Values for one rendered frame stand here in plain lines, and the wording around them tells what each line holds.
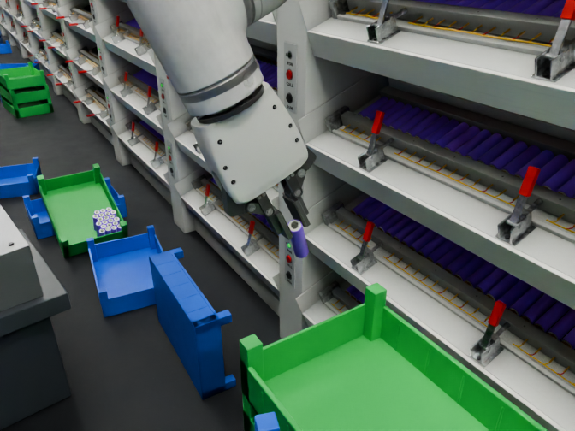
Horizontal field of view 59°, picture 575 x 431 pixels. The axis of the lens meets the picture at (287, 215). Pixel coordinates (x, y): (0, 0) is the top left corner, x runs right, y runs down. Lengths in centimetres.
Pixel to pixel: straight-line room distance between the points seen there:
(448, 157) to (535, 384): 33
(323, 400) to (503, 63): 44
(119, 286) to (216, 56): 113
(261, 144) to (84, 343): 94
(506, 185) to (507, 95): 14
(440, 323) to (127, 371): 73
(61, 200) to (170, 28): 145
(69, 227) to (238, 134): 133
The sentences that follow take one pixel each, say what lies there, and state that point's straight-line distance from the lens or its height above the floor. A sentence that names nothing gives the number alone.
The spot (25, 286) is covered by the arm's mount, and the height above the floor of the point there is 31.
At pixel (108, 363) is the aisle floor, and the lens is 130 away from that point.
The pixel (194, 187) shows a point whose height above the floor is 17.
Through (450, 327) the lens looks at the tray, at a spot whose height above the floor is 35.
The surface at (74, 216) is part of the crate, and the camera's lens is 183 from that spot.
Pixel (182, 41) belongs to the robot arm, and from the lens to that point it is 47.
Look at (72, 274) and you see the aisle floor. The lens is 164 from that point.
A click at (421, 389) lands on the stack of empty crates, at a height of 40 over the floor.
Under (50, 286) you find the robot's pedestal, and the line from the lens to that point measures 109.
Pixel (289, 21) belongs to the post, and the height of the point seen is 74.
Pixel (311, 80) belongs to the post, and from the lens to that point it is 92.
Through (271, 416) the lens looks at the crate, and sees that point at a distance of 50.
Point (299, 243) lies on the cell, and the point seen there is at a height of 54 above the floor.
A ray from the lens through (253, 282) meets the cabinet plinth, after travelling 143.
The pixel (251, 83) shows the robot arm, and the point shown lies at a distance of 50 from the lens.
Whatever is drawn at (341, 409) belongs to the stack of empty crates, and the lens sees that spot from 61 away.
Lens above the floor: 86
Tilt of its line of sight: 28 degrees down
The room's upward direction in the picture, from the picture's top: straight up
